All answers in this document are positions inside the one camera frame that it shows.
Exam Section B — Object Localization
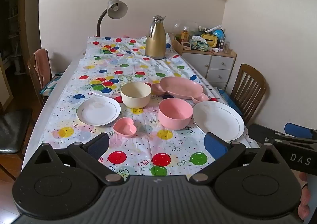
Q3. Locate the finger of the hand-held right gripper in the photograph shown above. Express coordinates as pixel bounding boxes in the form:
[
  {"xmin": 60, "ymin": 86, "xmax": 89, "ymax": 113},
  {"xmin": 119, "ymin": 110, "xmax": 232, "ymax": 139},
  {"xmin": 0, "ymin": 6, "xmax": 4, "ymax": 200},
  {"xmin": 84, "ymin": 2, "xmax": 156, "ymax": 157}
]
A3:
[
  {"xmin": 284, "ymin": 122, "xmax": 317, "ymax": 141},
  {"xmin": 248, "ymin": 123, "xmax": 293, "ymax": 144}
]

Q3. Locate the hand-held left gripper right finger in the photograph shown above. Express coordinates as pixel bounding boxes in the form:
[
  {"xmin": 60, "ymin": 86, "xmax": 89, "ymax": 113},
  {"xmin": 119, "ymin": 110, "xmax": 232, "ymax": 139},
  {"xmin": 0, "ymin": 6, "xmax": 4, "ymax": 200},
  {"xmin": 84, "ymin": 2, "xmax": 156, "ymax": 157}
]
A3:
[{"xmin": 189, "ymin": 132, "xmax": 283, "ymax": 186}]

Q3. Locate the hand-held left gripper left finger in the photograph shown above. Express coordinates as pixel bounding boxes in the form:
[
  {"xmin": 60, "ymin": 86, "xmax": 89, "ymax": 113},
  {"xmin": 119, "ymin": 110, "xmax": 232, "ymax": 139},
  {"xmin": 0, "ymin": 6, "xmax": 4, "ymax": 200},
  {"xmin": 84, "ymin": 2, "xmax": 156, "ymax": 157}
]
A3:
[{"xmin": 32, "ymin": 133, "xmax": 124, "ymax": 186}]

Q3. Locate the white plate with gold rim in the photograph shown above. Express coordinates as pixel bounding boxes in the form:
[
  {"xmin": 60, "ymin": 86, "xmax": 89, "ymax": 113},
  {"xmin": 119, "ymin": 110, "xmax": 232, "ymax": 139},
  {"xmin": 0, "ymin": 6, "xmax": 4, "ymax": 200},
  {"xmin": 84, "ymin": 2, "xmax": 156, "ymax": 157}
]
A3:
[
  {"xmin": 77, "ymin": 97, "xmax": 121, "ymax": 126},
  {"xmin": 192, "ymin": 101, "xmax": 245, "ymax": 141}
]

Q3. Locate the pink heart-shaped dish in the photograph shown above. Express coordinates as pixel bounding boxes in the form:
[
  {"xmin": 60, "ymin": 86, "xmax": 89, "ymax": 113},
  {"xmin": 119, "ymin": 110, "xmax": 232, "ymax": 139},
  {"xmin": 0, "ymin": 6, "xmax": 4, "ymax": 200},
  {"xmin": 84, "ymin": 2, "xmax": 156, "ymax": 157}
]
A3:
[{"xmin": 113, "ymin": 118, "xmax": 137, "ymax": 138}]

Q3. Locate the pink bowl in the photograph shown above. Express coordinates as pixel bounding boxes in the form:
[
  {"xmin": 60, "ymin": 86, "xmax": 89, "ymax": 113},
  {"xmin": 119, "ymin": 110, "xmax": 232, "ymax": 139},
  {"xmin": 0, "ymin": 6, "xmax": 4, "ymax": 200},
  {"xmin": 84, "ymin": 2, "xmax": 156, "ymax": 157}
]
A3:
[{"xmin": 158, "ymin": 98, "xmax": 194, "ymax": 130}]

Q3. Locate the cream bowl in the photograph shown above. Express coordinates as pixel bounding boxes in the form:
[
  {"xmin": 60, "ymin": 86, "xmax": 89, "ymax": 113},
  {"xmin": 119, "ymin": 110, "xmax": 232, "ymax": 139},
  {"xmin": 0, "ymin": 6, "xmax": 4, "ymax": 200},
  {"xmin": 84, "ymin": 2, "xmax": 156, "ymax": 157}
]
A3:
[{"xmin": 121, "ymin": 82, "xmax": 152, "ymax": 109}]

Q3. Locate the pink divided plate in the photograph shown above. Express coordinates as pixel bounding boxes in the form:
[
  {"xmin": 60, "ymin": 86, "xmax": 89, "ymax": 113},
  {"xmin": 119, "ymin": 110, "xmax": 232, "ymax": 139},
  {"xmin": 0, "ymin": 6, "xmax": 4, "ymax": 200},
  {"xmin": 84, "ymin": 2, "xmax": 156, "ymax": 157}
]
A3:
[{"xmin": 151, "ymin": 76, "xmax": 209, "ymax": 102}]

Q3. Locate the person's right hand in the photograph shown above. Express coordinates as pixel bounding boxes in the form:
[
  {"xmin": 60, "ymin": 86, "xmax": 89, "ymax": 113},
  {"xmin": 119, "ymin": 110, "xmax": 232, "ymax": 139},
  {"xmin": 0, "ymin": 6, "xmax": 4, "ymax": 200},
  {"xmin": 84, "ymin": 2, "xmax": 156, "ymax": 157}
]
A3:
[{"xmin": 297, "ymin": 172, "xmax": 311, "ymax": 219}]

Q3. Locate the blue flat box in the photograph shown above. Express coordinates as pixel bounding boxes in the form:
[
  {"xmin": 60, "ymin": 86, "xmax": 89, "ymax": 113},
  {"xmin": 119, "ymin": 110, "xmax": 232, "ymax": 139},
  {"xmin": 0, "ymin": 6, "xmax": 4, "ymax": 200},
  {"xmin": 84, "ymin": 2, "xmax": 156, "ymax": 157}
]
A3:
[{"xmin": 218, "ymin": 89, "xmax": 244, "ymax": 115}]

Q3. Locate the balloon print tablecloth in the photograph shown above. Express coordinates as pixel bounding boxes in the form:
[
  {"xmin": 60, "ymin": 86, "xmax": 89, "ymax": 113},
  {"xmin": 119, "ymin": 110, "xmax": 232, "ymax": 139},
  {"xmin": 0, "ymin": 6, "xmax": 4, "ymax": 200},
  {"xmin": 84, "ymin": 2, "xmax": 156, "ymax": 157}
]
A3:
[{"xmin": 40, "ymin": 36, "xmax": 258, "ymax": 182}]

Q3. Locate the wooden slat-back chair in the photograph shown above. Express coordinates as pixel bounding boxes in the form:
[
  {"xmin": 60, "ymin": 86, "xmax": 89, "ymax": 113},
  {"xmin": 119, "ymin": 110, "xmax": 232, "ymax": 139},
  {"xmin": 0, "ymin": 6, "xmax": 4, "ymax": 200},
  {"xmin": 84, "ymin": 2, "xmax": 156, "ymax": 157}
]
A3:
[{"xmin": 229, "ymin": 64, "xmax": 267, "ymax": 128}]

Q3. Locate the teal seat cushion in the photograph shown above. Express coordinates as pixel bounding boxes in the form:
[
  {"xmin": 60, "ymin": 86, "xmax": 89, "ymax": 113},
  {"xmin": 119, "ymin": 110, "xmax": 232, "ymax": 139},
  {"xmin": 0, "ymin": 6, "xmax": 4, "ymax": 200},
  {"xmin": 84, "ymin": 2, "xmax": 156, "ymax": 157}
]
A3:
[{"xmin": 40, "ymin": 73, "xmax": 63, "ymax": 97}]

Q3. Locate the white drawer cabinet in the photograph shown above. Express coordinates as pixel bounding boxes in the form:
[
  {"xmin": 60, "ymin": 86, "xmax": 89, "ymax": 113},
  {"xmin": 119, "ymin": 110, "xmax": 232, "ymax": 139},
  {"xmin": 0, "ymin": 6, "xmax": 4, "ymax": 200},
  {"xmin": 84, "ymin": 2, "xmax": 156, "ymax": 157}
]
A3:
[{"xmin": 172, "ymin": 33, "xmax": 237, "ymax": 91}]

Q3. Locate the wooden chair with black seat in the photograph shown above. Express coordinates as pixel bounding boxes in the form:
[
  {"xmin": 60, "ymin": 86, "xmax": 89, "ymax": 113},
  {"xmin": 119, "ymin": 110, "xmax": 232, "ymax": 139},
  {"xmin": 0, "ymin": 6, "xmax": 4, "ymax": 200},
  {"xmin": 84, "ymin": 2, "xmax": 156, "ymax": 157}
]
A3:
[{"xmin": 0, "ymin": 101, "xmax": 34, "ymax": 181}]

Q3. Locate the pink towel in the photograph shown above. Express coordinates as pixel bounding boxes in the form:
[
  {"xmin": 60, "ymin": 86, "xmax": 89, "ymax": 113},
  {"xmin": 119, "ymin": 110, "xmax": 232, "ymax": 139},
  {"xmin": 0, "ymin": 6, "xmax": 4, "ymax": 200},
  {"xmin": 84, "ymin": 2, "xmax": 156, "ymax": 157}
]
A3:
[{"xmin": 34, "ymin": 49, "xmax": 52, "ymax": 83}]

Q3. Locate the wooden chair with towel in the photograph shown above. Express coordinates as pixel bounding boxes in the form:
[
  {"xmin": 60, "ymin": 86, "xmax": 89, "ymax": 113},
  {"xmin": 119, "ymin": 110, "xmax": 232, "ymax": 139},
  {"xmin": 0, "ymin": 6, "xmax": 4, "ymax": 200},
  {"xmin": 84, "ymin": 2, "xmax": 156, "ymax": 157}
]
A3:
[{"xmin": 27, "ymin": 49, "xmax": 53, "ymax": 105}]

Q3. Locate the green floral tissue box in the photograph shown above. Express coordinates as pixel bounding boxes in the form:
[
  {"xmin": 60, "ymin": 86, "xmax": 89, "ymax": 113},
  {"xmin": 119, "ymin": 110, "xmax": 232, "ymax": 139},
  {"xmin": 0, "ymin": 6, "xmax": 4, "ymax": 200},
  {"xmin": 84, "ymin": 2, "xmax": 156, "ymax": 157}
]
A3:
[{"xmin": 189, "ymin": 36, "xmax": 210, "ymax": 52}]

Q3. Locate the yellow box with slot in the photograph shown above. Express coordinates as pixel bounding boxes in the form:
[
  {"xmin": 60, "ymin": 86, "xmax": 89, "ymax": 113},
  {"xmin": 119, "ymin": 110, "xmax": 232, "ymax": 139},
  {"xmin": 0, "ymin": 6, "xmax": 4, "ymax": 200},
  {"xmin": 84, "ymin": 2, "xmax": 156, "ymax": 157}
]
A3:
[{"xmin": 201, "ymin": 33, "xmax": 218, "ymax": 48}]

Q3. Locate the blue globe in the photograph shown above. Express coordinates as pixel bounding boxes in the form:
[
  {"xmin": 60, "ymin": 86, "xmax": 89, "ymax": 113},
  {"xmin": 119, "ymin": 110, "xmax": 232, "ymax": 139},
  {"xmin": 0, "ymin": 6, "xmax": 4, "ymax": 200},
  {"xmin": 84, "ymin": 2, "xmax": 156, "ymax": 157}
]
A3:
[{"xmin": 212, "ymin": 29, "xmax": 225, "ymax": 41}]

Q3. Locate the gold thermos jug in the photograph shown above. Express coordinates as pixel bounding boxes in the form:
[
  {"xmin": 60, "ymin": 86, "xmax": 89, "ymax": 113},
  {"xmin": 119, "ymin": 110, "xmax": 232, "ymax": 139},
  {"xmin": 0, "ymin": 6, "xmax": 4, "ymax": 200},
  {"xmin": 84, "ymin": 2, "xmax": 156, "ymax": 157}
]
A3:
[{"xmin": 145, "ymin": 15, "xmax": 167, "ymax": 60}]

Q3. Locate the clear glass bowl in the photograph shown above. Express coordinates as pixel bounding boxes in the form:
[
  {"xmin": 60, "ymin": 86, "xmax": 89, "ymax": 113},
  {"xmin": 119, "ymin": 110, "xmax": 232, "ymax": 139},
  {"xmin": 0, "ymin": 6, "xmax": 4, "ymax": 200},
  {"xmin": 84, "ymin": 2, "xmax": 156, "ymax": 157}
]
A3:
[{"xmin": 173, "ymin": 19, "xmax": 199, "ymax": 38}]

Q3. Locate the grey desk lamp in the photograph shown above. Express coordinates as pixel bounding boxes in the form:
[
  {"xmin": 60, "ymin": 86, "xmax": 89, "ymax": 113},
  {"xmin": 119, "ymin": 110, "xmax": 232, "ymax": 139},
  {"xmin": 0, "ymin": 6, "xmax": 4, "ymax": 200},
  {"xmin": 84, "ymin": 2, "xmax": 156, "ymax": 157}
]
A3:
[{"xmin": 96, "ymin": 0, "xmax": 128, "ymax": 37}]

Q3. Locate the dark tall cabinet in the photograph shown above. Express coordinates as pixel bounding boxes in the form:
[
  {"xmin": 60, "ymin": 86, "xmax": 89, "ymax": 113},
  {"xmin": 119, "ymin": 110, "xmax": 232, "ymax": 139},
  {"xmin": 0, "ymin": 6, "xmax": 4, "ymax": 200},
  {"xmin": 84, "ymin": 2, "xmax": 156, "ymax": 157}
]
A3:
[{"xmin": 0, "ymin": 0, "xmax": 28, "ymax": 76}]

